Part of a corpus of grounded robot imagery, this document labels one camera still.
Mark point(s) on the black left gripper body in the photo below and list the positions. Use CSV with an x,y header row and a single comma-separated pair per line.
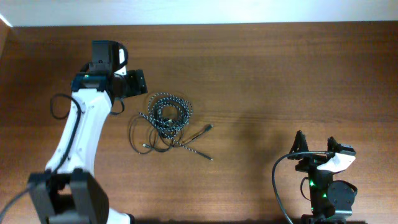
x,y
137,82

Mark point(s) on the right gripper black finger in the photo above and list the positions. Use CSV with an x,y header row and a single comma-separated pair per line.
x,y
333,145
299,146

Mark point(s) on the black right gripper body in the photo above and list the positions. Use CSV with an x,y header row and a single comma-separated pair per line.
x,y
311,162

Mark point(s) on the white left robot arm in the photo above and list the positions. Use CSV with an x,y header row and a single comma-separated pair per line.
x,y
67,191

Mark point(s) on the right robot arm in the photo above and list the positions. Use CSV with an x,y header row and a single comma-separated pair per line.
x,y
331,200

